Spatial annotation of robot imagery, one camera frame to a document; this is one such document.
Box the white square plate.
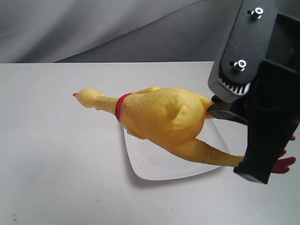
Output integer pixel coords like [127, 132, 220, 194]
[123, 129, 219, 180]

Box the yellow rubber chicken toy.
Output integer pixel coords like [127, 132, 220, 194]
[72, 86, 296, 175]

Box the grey backdrop cloth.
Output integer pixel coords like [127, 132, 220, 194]
[0, 0, 241, 63]

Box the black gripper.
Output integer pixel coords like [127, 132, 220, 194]
[208, 0, 300, 124]

